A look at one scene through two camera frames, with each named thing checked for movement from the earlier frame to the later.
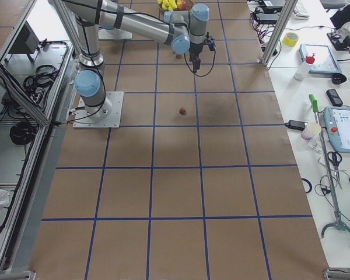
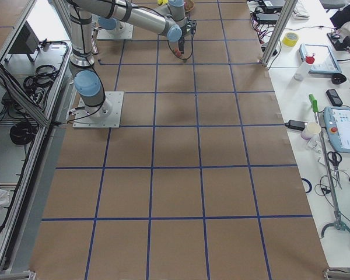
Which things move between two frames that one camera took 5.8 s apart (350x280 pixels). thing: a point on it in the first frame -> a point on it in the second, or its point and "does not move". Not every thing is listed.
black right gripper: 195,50 -> 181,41
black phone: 334,97 does not move
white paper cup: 312,129 does not move
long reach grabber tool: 338,224 does not move
